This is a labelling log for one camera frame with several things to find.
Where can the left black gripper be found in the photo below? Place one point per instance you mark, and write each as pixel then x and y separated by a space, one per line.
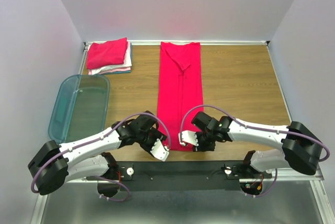
pixel 157 134

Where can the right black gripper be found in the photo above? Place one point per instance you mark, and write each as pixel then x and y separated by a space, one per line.
pixel 201 147

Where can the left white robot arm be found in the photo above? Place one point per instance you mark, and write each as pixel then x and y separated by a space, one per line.
pixel 55 164

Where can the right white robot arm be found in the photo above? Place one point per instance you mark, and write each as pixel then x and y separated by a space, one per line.
pixel 292 146

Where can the folded pink t-shirt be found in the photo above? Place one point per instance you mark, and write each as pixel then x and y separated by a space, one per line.
pixel 112 71

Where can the teal plastic bin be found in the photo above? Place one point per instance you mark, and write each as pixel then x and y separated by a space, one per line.
pixel 80 108

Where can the folded white t-shirt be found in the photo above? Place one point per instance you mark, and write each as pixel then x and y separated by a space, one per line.
pixel 109 67

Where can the metal lower shelf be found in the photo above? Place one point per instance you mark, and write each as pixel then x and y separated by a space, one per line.
pixel 287 202

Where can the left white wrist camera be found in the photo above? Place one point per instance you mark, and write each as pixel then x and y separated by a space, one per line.
pixel 159 151

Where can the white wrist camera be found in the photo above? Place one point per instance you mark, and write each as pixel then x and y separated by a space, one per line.
pixel 188 137
pixel 159 151

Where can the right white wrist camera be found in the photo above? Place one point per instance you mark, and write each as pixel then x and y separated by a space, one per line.
pixel 188 137

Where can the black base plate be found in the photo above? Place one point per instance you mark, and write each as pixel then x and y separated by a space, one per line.
pixel 187 175

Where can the aluminium frame rail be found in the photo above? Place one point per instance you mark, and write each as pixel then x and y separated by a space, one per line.
pixel 301 177

